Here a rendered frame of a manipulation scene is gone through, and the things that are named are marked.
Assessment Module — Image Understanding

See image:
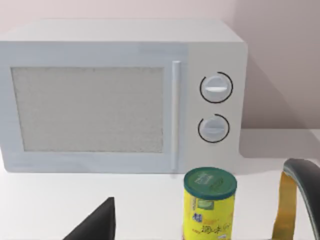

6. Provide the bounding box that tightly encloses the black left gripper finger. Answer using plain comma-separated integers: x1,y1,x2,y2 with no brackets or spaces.
62,196,116,240

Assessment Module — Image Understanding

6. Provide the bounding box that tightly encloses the yellow can with green lid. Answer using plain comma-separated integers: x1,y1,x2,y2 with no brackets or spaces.
181,166,238,240

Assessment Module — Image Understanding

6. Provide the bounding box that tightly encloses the small pale microwave knob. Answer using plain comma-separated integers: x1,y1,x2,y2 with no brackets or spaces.
197,113,231,144

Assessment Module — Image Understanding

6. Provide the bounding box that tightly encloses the pale microwave door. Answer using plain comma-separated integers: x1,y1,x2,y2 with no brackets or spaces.
0,41,190,175

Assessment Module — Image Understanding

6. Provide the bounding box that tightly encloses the large pale microwave knob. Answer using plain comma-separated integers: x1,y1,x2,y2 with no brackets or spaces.
199,71,234,104

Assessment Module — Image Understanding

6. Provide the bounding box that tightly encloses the pale microwave oven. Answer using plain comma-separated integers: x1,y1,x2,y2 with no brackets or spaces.
0,17,249,175

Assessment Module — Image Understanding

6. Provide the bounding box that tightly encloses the pale microwave door handle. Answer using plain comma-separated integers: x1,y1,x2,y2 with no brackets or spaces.
170,60,182,172

